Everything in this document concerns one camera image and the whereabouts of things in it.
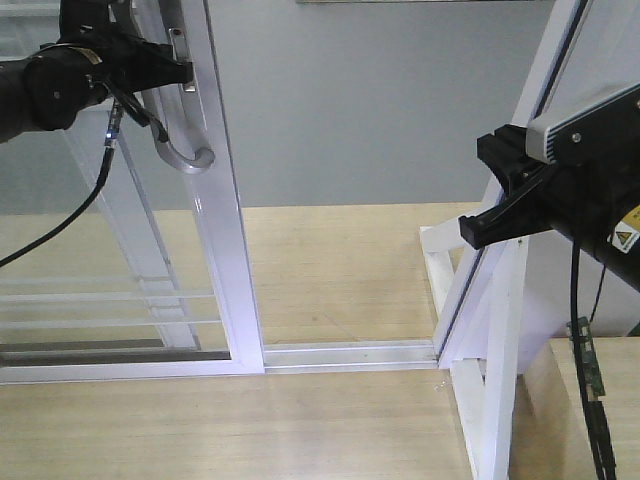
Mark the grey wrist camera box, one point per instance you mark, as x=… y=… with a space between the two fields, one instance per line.
x=599 y=123

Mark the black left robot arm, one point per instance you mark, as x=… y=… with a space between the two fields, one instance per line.
x=15 y=118

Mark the white framed sliding glass door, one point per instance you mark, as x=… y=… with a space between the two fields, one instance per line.
x=114 y=264

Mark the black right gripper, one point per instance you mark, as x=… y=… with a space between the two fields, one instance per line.
x=593 y=204

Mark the grey curved door handle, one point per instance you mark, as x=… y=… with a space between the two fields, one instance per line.
x=182 y=114

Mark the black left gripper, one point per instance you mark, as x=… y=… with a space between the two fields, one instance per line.
x=98 y=48

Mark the aluminium floor door track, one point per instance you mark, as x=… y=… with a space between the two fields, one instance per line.
x=343 y=357

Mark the light wooden platform box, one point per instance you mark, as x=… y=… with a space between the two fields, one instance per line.
x=549 y=439

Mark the white wooden support brace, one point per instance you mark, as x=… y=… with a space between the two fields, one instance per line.
x=478 y=297

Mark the green circuit board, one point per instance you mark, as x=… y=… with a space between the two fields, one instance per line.
x=585 y=360

